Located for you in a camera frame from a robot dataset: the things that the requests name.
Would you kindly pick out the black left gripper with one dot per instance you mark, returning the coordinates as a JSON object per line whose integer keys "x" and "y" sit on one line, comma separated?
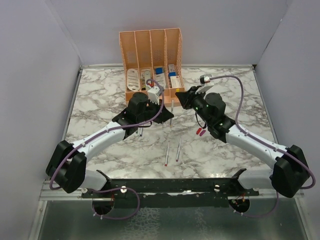
{"x": 164, "y": 116}

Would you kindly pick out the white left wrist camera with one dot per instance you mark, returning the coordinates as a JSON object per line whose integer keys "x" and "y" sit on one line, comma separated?
{"x": 154, "y": 94}

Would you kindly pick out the white box blue lid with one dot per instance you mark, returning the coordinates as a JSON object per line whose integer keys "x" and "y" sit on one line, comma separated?
{"x": 160, "y": 76}

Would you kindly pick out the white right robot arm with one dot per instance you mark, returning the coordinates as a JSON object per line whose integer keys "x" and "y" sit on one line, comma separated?
{"x": 288, "y": 166}

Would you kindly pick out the magenta white pen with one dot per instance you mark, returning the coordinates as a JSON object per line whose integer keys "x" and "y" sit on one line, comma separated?
{"x": 178, "y": 150}

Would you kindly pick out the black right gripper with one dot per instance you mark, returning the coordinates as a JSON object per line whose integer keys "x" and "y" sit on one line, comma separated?
{"x": 185, "y": 98}

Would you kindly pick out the white oval packaged item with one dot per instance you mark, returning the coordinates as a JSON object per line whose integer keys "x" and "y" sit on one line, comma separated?
{"x": 132, "y": 80}

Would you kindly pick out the yellow white pen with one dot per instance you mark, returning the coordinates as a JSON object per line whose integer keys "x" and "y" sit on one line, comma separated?
{"x": 172, "y": 112}

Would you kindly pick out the grey metal flat tool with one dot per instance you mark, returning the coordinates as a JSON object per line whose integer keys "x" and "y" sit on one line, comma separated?
{"x": 146, "y": 83}

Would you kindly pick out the peach plastic desk organizer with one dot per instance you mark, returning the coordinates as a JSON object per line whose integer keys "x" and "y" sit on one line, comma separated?
{"x": 145, "y": 49}

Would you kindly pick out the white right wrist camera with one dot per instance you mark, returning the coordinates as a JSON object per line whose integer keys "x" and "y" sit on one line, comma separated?
{"x": 205, "y": 82}

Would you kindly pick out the black metal base frame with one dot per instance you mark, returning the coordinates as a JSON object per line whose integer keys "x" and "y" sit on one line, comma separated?
{"x": 169, "y": 192}

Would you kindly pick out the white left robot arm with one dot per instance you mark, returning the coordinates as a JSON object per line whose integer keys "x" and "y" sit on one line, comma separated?
{"x": 68, "y": 164}

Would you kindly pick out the red white pen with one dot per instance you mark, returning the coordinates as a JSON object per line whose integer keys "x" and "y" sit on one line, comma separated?
{"x": 167, "y": 154}

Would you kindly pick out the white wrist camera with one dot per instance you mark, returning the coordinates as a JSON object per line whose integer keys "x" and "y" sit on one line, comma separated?
{"x": 154, "y": 94}
{"x": 205, "y": 82}

